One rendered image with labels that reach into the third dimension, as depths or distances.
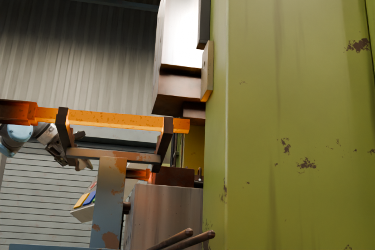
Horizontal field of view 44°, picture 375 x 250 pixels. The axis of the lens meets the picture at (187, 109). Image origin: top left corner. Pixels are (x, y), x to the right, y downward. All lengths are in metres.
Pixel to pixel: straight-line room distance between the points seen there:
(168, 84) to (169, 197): 0.45
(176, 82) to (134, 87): 8.90
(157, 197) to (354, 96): 0.63
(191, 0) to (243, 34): 0.51
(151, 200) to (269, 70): 0.50
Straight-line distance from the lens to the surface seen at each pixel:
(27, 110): 1.00
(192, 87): 1.68
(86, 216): 2.19
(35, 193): 9.83
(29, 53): 10.98
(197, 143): 1.88
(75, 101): 10.40
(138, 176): 1.61
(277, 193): 1.19
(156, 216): 1.38
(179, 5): 1.78
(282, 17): 1.41
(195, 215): 1.40
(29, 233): 9.74
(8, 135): 1.80
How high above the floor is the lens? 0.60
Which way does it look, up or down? 22 degrees up
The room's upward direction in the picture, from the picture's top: 3 degrees clockwise
